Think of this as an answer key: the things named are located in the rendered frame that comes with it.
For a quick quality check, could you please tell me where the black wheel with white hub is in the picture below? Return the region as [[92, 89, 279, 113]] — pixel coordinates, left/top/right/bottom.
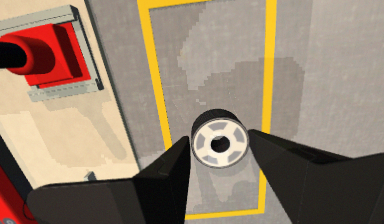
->
[[191, 109, 250, 169]]

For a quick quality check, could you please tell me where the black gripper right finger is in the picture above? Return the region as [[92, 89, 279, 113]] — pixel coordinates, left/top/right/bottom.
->
[[248, 129, 384, 224]]

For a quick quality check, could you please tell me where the yellow rectangular outline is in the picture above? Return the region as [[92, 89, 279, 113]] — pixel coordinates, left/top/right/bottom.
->
[[137, 0, 276, 220]]

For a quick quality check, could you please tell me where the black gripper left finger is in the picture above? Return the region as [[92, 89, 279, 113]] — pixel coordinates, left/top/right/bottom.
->
[[27, 136, 191, 224]]

